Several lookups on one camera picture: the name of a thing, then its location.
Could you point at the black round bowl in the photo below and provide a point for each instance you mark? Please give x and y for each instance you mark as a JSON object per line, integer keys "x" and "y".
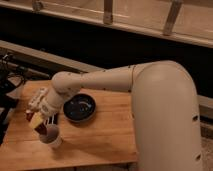
{"x": 79, "y": 108}

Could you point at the wooden board table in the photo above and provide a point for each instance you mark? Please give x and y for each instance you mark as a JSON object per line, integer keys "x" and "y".
{"x": 106, "y": 139}

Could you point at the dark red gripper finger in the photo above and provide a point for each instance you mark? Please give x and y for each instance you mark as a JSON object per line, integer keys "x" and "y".
{"x": 29, "y": 115}
{"x": 41, "y": 129}

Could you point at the black striped object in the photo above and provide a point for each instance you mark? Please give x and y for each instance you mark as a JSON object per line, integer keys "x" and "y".
{"x": 53, "y": 119}

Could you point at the metal railing post right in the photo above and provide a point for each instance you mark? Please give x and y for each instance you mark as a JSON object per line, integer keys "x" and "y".
{"x": 172, "y": 17}

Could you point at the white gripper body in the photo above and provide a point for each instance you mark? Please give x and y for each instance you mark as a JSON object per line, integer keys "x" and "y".
{"x": 46, "y": 101}

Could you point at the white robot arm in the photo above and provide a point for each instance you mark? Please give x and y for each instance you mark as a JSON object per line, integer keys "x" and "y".
{"x": 164, "y": 105}

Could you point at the white ceramic cup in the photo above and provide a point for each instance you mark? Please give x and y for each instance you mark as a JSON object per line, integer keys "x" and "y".
{"x": 52, "y": 138}

